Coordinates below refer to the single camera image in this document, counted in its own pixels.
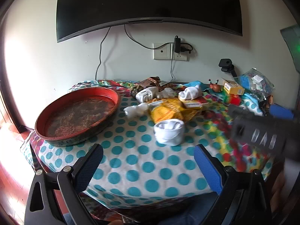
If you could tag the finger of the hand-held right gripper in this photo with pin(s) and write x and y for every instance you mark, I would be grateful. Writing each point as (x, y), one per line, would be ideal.
(240, 112)
(282, 112)

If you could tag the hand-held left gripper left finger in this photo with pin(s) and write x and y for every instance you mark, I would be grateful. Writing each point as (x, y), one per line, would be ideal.
(90, 166)

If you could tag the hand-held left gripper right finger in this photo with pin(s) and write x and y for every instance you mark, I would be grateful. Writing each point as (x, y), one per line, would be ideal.
(208, 168)

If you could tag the yellow box with lips print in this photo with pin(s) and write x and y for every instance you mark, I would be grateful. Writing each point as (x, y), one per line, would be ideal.
(192, 104)

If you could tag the round red tray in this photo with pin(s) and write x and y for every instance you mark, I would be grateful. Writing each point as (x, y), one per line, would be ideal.
(77, 114)

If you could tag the yellow snack packet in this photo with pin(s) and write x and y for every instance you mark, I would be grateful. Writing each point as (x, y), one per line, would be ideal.
(166, 112)

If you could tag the knotted white sock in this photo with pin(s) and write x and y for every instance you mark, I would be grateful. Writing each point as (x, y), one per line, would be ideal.
(136, 110)

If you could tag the green and red box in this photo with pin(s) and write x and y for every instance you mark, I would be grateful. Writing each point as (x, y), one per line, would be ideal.
(232, 99)

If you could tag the small yellow medicine box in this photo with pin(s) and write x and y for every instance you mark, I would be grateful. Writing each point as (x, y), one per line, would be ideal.
(233, 88)

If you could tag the clear plastic bag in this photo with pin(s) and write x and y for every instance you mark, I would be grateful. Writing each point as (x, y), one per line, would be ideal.
(256, 84)

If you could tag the brown crab toy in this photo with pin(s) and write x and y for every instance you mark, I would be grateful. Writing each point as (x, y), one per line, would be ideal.
(215, 87)

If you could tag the polka dot blanket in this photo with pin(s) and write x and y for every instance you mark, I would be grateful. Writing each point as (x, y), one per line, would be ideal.
(140, 164)

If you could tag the teal cloth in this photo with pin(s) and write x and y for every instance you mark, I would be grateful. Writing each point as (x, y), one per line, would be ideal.
(194, 84)

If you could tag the grey panel with green light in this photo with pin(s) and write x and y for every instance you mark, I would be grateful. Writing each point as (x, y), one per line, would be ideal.
(293, 46)

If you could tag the brown patterned pouch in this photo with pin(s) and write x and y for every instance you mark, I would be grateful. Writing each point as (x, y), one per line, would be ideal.
(137, 90)

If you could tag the brown labelled snack packet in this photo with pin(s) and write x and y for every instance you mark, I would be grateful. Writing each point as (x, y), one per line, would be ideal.
(154, 82)

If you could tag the black power adapter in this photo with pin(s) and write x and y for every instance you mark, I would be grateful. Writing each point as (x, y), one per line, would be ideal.
(177, 44)

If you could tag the black television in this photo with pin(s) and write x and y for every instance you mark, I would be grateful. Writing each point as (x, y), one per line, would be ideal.
(150, 0)

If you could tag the black clamp mount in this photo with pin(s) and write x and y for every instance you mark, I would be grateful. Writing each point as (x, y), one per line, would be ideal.
(226, 64)

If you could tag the white wall power socket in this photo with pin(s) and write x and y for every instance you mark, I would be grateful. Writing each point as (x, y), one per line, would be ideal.
(181, 56)

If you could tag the white wall antenna plate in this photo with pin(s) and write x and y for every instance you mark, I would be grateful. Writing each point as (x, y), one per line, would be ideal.
(161, 51)

